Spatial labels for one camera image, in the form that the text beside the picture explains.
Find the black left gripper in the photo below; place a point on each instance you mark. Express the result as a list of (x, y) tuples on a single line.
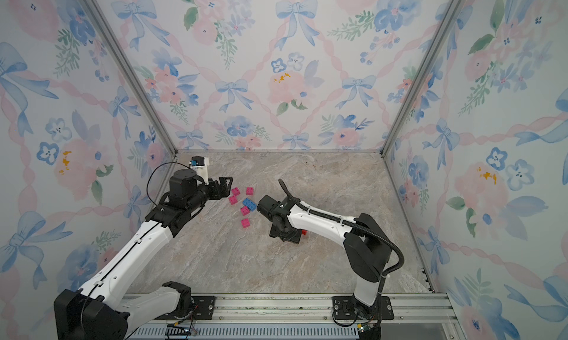
[(225, 188)]

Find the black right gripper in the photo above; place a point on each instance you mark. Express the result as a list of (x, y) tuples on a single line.
[(292, 237)]

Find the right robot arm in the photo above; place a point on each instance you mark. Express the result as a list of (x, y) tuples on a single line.
[(371, 254)]

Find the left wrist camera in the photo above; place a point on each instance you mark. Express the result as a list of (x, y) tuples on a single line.
[(200, 165)]

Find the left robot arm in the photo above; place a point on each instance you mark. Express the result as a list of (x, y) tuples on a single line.
[(97, 309)]

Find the aluminium corner post left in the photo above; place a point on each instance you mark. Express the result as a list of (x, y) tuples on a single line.
[(127, 70)]

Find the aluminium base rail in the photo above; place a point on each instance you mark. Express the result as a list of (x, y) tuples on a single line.
[(337, 310)]

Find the blue lego brick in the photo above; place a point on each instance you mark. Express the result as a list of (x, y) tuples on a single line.
[(250, 204)]

